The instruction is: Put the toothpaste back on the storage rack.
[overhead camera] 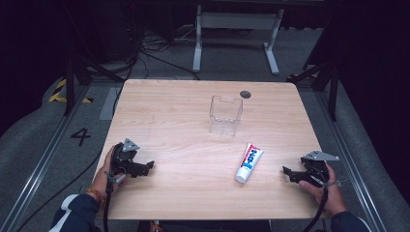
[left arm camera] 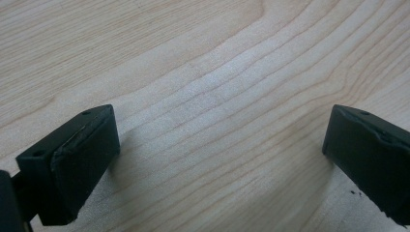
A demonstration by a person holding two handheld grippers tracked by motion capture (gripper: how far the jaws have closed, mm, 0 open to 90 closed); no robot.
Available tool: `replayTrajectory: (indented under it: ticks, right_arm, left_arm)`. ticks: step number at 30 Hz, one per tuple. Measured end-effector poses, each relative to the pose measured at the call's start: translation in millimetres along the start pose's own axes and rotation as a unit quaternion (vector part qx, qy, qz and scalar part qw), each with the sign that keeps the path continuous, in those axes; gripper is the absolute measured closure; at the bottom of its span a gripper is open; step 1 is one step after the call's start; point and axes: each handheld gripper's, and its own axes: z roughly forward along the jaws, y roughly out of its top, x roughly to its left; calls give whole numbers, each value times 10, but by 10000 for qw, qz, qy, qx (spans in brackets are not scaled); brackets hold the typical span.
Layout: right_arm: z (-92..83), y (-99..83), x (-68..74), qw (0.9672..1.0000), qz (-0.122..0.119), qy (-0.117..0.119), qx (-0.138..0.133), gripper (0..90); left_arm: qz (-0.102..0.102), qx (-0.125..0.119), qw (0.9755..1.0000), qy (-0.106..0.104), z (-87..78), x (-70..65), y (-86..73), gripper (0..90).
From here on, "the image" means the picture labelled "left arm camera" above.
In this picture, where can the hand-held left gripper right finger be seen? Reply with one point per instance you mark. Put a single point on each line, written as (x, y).
(370, 151)

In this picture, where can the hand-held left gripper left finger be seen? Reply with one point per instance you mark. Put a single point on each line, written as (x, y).
(74, 167)

